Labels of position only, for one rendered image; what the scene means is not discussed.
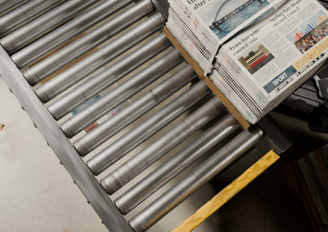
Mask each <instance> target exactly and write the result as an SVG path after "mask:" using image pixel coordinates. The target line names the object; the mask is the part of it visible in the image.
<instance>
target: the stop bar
mask: <svg viewBox="0 0 328 232"><path fill-rule="evenodd" d="M279 158H280V156H279V154H278V153H277V152H276V151H275V150H274V149H272V150H271V151H270V152H268V153H267V154H266V155H265V156H264V157H262V158H261V159H260V160H259V161H257V162H256V163H255V164H254V165H252V166H251V167H250V168H249V169H248V170H246V171H245V172H244V173H243V174H241V175H240V176H239V177H238V178H236V179H235V180H234V181H233V182H232V183H230V184H229V185H228V186H227V187H225V188H224V189H223V190H222V191H221V192H219V193H218V194H217V195H216V196H214V197H213V198H212V199H211V200H209V201H208V202H207V203H206V204H205V205H203V206H202V207H201V208H200V209H198V210H197V211H196V212H195V213H194V214H192V215H191V216H190V217H189V218H188V219H187V220H185V221H184V222H183V223H182V224H180V225H179V226H178V227H177V228H175V229H174V230H173V231H172V232H191V231H193V230H194V229H195V228H196V227H197V226H199V225H200V224H201V223H202V222H203V221H205V220H206V219H207V218H208V217H209V216H211V215H212V214H213V213H214V212H215V211H216V210H218V209H219V208H220V207H221V206H222V205H224V204H225V203H226V202H227V201H228V200H230V199H231V198H232V197H233V196H234V195H236V194H237V193H238V192H239V191H240V190H242V189H243V188H244V187H245V186H247V185H248V184H249V183H250V182H251V181H253V180H254V179H255V178H256V177H257V176H259V175H260V174H261V173H264V172H265V170H266V169H267V168H268V167H269V166H271V165H272V164H273V163H274V162H276V161H277V160H278V159H279Z"/></svg>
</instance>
